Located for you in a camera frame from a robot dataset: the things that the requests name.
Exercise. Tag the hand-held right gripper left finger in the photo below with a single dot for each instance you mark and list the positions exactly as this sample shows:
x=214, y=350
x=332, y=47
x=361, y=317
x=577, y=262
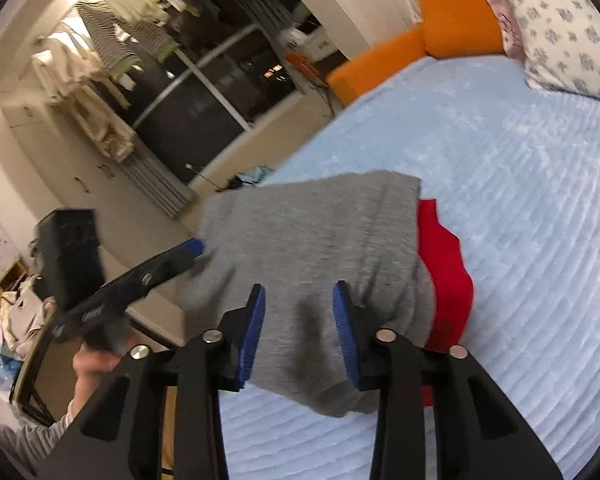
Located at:
x=250, y=340

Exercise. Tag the person's left hand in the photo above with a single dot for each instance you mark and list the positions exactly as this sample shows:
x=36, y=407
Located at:
x=92, y=370

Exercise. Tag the bed with light blue blanket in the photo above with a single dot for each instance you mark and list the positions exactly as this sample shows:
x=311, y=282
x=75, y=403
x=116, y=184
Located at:
x=530, y=210

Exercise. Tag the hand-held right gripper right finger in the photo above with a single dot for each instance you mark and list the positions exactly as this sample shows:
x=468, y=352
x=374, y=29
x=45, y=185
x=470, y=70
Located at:
x=347, y=340

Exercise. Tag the black metal frame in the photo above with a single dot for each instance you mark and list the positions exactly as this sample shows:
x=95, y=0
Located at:
x=30, y=370

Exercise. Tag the orange chair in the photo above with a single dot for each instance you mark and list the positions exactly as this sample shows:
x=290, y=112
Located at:
x=300, y=62

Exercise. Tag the cluttered pile of bags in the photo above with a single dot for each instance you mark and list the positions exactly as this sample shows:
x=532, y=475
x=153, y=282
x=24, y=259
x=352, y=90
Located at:
x=15, y=320

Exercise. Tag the orange headboard cushions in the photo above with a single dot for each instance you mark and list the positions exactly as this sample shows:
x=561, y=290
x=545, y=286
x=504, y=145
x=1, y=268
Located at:
x=445, y=20

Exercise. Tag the white desk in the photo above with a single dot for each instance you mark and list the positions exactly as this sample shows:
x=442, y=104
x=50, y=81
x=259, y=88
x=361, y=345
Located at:
x=320, y=42

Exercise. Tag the light curtain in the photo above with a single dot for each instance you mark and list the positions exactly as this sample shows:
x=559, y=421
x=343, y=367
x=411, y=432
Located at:
x=270, y=7

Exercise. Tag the person's left forearm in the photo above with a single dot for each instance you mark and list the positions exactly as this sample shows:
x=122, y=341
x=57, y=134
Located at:
x=30, y=440

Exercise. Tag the white floral pillow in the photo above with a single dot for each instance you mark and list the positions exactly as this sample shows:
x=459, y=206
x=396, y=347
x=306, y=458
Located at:
x=560, y=25

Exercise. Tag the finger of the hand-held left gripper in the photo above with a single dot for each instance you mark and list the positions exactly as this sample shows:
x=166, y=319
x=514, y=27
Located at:
x=195, y=246

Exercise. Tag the grey knit sweater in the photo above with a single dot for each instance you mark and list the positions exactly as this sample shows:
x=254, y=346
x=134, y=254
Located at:
x=305, y=235

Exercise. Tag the dark glass window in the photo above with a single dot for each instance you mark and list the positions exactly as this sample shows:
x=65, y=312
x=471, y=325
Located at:
x=205, y=105

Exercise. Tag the grey pleated curtain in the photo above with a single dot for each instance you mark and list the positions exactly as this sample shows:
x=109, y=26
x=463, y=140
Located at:
x=160, y=185

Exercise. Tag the white wardrobe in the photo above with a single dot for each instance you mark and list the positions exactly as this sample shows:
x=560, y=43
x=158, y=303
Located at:
x=55, y=160

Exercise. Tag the row of hanging clothes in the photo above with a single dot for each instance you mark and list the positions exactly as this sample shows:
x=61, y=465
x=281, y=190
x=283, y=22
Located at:
x=105, y=45

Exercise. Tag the red folded garment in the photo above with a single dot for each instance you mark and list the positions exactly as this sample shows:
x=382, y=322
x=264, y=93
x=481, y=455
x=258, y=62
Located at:
x=445, y=285

